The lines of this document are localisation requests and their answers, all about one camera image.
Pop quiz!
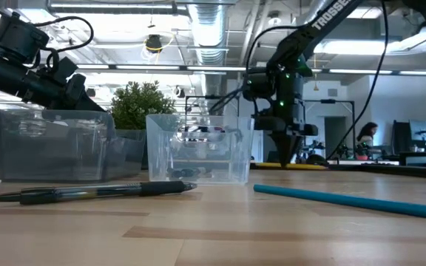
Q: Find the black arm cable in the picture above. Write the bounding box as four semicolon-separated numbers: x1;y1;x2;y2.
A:
325;0;390;160
31;15;95;52

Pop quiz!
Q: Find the clear plastic bin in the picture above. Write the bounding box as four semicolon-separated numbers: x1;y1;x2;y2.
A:
146;113;256;185

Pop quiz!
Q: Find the blue pencil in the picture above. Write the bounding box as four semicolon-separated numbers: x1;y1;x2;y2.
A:
253;183;426;223

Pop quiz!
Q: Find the black retractable pen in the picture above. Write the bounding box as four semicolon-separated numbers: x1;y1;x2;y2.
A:
179;168;202;180
0;180;198;206

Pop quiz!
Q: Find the overhead LED light bar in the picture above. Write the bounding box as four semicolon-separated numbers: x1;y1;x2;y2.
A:
75;63;426;78

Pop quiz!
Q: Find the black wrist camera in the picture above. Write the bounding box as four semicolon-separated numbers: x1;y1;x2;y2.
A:
0;10;50;66
242;72;276;101

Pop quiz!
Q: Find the yellow pencil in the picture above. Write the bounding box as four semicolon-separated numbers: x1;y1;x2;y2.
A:
251;162;328;171

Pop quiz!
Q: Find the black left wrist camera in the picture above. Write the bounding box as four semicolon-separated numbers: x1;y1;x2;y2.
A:
0;10;50;66

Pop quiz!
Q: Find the smoky grey plastic bin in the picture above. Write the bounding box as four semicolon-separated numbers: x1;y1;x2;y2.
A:
0;108;146;183

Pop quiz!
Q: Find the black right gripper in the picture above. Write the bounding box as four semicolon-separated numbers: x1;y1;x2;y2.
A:
255;72;320;168

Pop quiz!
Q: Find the black overhead camera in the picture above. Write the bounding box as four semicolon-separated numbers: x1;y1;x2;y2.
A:
145;34;164;55

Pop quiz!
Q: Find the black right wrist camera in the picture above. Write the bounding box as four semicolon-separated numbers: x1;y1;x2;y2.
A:
242;72;276;101

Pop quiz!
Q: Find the green plant in black pot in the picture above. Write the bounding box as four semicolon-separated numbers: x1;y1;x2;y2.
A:
107;80;177;171

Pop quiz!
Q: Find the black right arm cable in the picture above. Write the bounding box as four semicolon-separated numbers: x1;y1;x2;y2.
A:
325;0;390;160

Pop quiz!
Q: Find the background computer monitor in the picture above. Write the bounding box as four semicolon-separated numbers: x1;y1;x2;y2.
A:
408;119;426;148

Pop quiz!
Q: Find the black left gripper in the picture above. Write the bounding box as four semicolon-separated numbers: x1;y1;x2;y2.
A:
20;55;107;112

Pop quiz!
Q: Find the silver ventilation duct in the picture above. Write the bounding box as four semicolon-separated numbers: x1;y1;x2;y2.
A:
186;0;229;112

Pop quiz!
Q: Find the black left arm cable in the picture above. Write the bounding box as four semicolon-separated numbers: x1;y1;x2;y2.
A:
31;15;95;52

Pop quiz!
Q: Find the black metal gantry frame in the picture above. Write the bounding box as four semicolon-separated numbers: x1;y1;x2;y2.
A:
303;98;356;160

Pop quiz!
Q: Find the person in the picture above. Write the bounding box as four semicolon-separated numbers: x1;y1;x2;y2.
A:
356;121;380;157

